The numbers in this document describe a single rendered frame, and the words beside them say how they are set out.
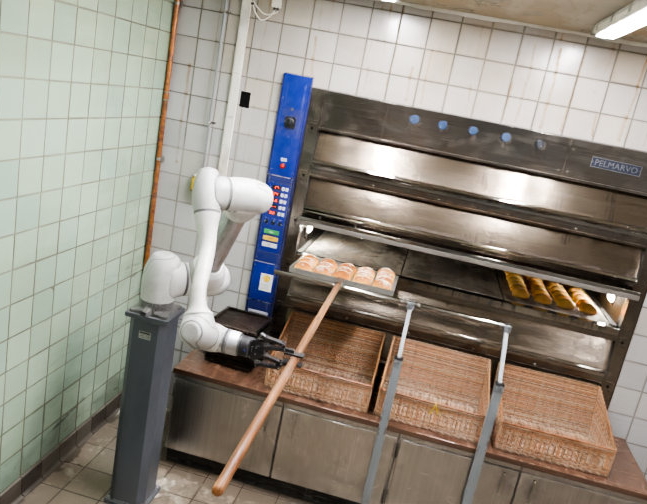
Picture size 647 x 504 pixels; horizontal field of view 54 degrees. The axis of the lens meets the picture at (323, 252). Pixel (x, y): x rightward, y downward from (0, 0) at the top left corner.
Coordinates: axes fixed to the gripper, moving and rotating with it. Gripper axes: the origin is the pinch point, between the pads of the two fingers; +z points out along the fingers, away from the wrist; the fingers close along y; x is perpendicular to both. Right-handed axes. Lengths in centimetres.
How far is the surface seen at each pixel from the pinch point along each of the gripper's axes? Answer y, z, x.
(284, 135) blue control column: -66, -51, -131
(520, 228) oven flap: -43, 83, -138
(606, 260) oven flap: -36, 129, -136
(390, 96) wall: -97, 1, -135
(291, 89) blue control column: -90, -51, -132
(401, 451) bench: 71, 49, -81
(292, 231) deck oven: -13, -38, -135
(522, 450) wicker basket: 56, 105, -86
